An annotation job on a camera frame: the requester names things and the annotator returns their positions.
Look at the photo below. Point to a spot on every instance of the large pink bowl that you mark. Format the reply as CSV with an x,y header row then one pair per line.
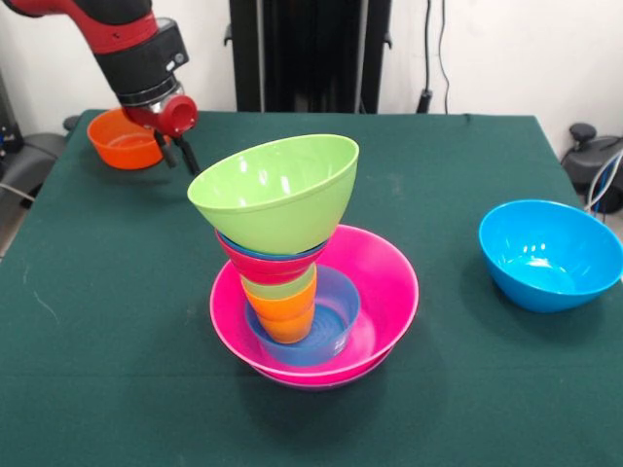
x,y
389,277

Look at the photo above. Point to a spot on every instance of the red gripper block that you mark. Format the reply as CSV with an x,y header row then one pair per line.
x,y
168,117

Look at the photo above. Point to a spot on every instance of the small pink bowl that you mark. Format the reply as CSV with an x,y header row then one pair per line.
x,y
272,270

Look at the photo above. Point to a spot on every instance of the green cup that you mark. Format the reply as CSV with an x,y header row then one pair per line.
x,y
272,289

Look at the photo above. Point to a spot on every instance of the lime green bowl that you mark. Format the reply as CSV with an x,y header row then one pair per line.
x,y
272,194

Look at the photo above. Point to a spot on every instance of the dark green tablecloth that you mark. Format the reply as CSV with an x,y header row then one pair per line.
x,y
146,389

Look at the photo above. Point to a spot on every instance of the small light blue bowl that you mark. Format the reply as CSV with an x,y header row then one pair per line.
x,y
340,306

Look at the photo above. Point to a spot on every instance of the large light blue bowl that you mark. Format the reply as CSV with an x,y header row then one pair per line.
x,y
550,233

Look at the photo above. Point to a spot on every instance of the orange bowl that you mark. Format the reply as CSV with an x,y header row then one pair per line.
x,y
121,146

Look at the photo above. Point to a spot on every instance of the orange cup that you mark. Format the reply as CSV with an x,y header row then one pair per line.
x,y
287,316

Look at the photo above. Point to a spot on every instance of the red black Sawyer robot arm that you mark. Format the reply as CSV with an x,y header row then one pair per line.
x,y
131,53

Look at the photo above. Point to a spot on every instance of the dark blue bowl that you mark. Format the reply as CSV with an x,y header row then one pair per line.
x,y
253,254

